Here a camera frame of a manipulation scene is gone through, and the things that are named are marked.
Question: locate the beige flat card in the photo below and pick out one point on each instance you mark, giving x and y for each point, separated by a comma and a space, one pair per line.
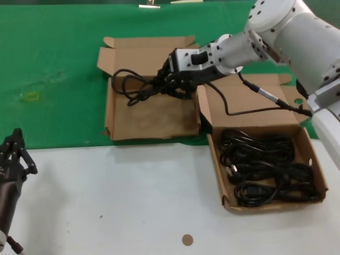
186, 1

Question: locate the green tablecloth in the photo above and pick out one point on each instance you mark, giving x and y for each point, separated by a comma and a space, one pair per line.
53, 53

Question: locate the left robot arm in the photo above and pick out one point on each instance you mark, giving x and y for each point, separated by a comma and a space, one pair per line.
2, 237

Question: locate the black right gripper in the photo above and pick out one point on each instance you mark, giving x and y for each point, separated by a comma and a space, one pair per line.
168, 70

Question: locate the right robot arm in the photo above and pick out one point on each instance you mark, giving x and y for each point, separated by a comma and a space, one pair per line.
292, 32

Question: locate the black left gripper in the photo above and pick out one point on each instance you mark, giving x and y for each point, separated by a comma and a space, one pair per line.
12, 186

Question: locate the cardboard box with round hole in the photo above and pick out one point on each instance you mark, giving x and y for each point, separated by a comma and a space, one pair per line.
255, 101

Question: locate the round brown sticker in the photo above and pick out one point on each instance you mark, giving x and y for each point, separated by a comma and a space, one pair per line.
187, 239

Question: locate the cardboard box with oval hole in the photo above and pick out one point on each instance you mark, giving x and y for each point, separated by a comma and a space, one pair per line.
154, 119

